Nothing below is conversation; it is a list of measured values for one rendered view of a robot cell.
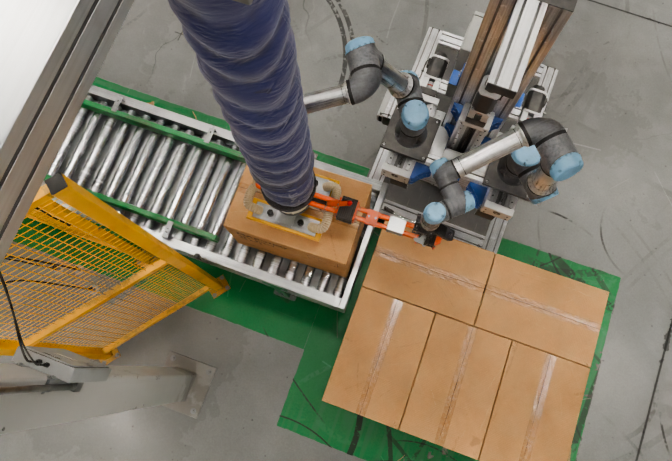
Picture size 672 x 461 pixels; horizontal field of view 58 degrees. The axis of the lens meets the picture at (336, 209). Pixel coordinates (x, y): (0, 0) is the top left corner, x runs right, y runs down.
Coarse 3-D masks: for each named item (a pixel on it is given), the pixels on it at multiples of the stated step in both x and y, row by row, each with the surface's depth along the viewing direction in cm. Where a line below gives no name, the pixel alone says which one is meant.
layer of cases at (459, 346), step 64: (384, 256) 314; (448, 256) 313; (384, 320) 305; (448, 320) 305; (512, 320) 304; (576, 320) 303; (384, 384) 297; (448, 384) 297; (512, 384) 296; (576, 384) 295; (448, 448) 289; (512, 448) 288
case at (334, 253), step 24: (240, 192) 282; (360, 192) 281; (240, 216) 279; (240, 240) 306; (264, 240) 281; (288, 240) 276; (312, 240) 276; (336, 240) 275; (312, 264) 304; (336, 264) 280
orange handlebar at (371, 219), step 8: (256, 184) 255; (328, 200) 253; (336, 200) 252; (320, 208) 252; (328, 208) 252; (360, 208) 251; (360, 216) 251; (368, 216) 250; (376, 216) 250; (384, 216) 250; (368, 224) 252; (376, 224) 249; (384, 224) 250; (408, 224) 249; (408, 232) 248; (440, 240) 247
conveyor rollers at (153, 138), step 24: (96, 120) 338; (96, 144) 333; (120, 144) 334; (168, 144) 332; (72, 168) 330; (120, 168) 329; (144, 168) 331; (192, 168) 328; (240, 168) 328; (144, 192) 325; (168, 192) 328; (216, 192) 324; (168, 216) 321; (192, 216) 323; (192, 240) 318; (360, 240) 316; (336, 288) 310
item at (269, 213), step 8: (256, 200) 266; (264, 208) 264; (272, 208) 264; (248, 216) 264; (256, 216) 263; (264, 216) 263; (272, 216) 263; (296, 216) 263; (304, 216) 263; (312, 216) 263; (272, 224) 263; (280, 224) 262; (296, 224) 262; (304, 224) 262; (296, 232) 262; (304, 232) 261; (312, 232) 261
